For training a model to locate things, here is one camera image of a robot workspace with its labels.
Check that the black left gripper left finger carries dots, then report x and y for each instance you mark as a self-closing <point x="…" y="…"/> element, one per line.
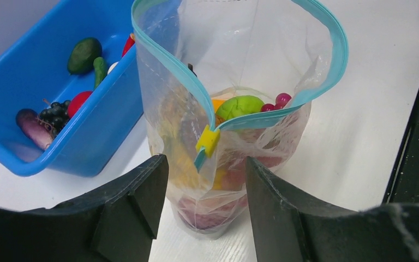
<point x="117" y="221"/>

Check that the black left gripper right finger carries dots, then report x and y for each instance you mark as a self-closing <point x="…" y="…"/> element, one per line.
<point x="290" y="224"/>

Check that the yellow banana bunch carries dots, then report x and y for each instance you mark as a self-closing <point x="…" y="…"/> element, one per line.
<point x="181" y="120"/>

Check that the red grape bunch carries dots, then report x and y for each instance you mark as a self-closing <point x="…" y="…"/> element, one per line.
<point x="280" y="102"/>

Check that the green apple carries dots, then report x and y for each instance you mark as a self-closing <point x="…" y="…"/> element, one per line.
<point x="239" y="106"/>

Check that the clear zip top bag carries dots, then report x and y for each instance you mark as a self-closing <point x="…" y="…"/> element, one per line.
<point x="222" y="81"/>

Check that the purple onion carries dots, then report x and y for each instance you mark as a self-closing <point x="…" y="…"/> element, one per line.
<point x="211" y="214"/>

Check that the yellow bell pepper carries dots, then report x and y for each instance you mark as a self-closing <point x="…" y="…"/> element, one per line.
<point x="217" y="103"/>

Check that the dark black grape bunch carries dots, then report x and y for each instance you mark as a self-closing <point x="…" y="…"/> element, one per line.
<point x="55" y="117"/>

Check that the red apple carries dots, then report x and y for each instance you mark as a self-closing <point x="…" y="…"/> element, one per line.
<point x="77" y="102"/>

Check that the purple eggplant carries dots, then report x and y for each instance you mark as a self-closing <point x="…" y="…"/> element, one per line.
<point x="39" y="131"/>

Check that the green chili pepper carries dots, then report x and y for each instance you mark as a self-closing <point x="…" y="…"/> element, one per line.
<point x="100" y="69"/>

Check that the white mushroom upper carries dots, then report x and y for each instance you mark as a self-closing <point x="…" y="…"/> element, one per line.
<point x="110" y="69"/>

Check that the dark green avocado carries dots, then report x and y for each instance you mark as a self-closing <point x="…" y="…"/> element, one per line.
<point x="83" y="55"/>

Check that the blue plastic bin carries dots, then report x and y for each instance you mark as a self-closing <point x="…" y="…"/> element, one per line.
<point x="33" y="72"/>

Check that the red chili pepper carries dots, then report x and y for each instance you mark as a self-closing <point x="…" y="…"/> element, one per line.
<point x="128" y="44"/>

